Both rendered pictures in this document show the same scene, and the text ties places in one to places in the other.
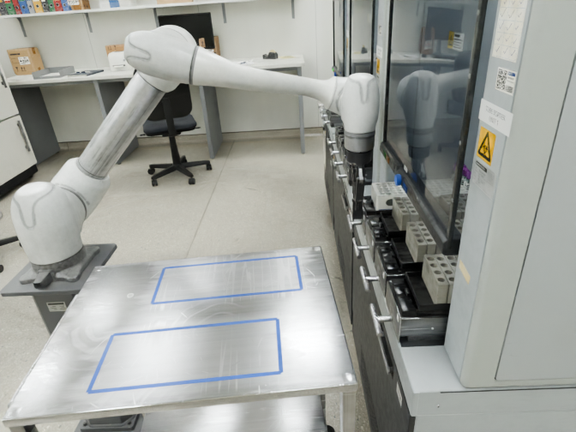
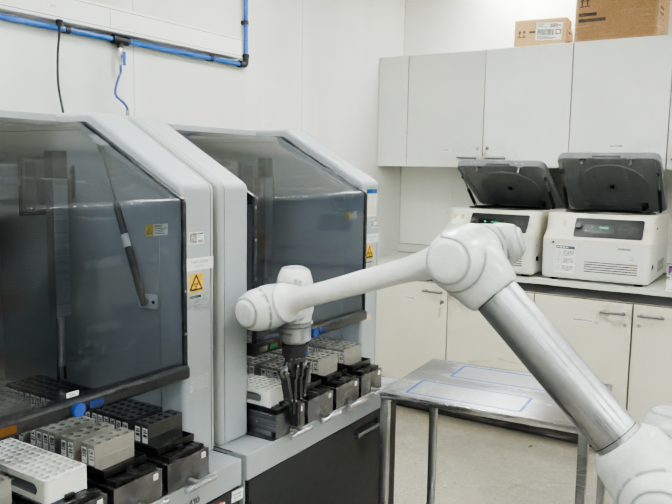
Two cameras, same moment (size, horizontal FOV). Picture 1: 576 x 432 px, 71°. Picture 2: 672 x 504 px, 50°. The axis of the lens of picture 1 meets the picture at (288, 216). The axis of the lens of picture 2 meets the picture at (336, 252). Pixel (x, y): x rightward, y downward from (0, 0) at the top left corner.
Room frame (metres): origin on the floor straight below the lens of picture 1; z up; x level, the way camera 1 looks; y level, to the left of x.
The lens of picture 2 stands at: (2.79, 0.85, 1.48)
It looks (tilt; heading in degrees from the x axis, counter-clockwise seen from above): 7 degrees down; 210
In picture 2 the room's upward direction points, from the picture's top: 1 degrees clockwise
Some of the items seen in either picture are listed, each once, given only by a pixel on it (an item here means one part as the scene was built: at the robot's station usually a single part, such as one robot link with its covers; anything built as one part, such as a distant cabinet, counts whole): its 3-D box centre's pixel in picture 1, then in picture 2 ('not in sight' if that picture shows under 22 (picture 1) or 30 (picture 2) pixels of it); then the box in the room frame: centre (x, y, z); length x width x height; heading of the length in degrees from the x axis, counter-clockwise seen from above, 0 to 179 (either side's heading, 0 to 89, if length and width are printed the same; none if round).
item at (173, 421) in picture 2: not in sight; (162, 430); (1.56, -0.34, 0.85); 0.12 x 0.02 x 0.06; 178
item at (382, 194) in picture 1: (420, 195); (239, 388); (1.16, -0.42, 0.83); 0.30 x 0.10 x 0.06; 88
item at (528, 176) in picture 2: not in sight; (507, 214); (-1.44, -0.44, 1.22); 0.62 x 0.56 x 0.64; 176
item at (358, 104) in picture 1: (359, 101); (292, 294); (1.18, -0.23, 1.14); 0.13 x 0.11 x 0.16; 1
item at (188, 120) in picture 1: (171, 121); not in sight; (3.67, 0.99, 0.52); 0.64 x 0.60 x 1.05; 18
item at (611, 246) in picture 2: not in sight; (608, 215); (-1.42, 0.14, 1.24); 0.62 x 0.56 x 0.69; 178
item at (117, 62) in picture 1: (120, 60); not in sight; (4.42, 1.58, 0.99); 0.29 x 0.20 x 0.17; 6
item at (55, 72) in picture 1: (54, 72); not in sight; (4.30, 2.21, 0.93); 0.35 x 0.26 x 0.06; 2
